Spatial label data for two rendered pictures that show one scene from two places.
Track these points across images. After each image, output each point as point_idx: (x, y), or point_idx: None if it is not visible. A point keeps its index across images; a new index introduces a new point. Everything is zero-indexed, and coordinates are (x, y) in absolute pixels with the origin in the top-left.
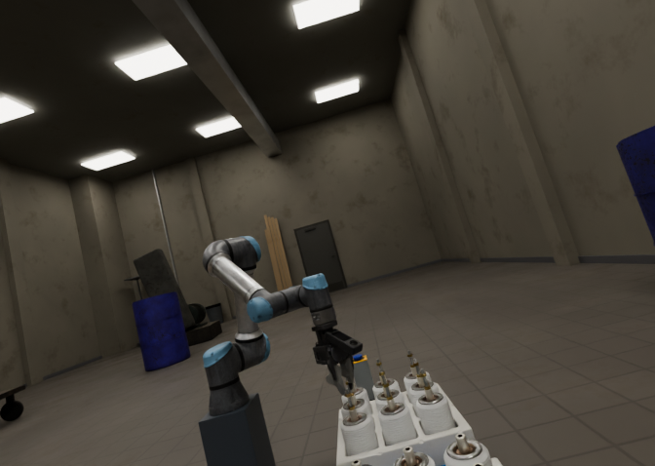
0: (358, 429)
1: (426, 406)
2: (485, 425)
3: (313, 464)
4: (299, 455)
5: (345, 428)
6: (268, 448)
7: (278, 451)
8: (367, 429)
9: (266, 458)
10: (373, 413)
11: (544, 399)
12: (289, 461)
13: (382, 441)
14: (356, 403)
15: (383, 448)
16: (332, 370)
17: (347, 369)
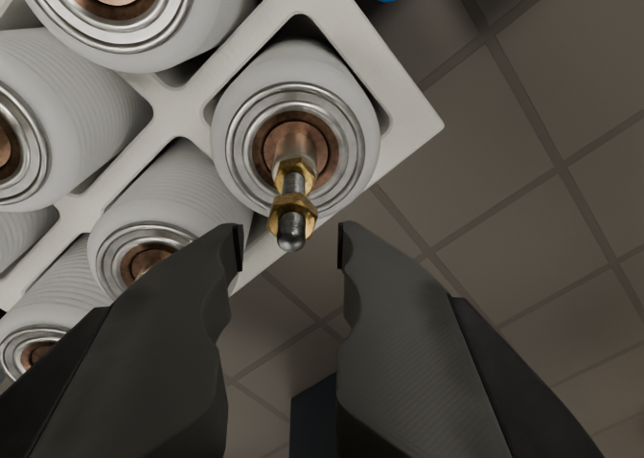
0: (354, 80)
1: None
2: None
3: (242, 339)
4: (232, 388)
5: (376, 151)
6: (306, 442)
7: (244, 437)
8: (303, 55)
9: (328, 421)
10: (80, 227)
11: None
12: (259, 391)
13: (247, 28)
14: (152, 263)
15: None
16: (554, 410)
17: (206, 337)
